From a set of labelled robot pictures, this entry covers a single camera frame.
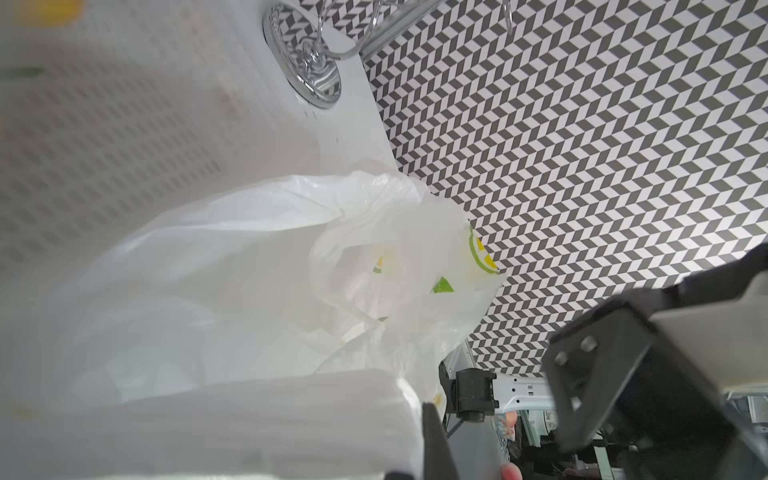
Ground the chrome wire cup stand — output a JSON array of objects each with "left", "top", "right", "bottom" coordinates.
[{"left": 262, "top": 0, "right": 517, "bottom": 110}]

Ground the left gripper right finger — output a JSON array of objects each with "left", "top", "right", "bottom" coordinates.
[{"left": 542, "top": 245, "right": 767, "bottom": 479}]

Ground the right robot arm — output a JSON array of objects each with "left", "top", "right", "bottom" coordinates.
[{"left": 439, "top": 342, "right": 558, "bottom": 447}]

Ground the yellow peach left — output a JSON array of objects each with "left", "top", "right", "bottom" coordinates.
[{"left": 9, "top": 0, "right": 86, "bottom": 27}]

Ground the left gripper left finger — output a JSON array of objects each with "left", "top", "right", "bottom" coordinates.
[{"left": 383, "top": 403, "right": 460, "bottom": 480}]

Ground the lemon print plastic bag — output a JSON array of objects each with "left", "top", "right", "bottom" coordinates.
[{"left": 1, "top": 169, "right": 504, "bottom": 479}]

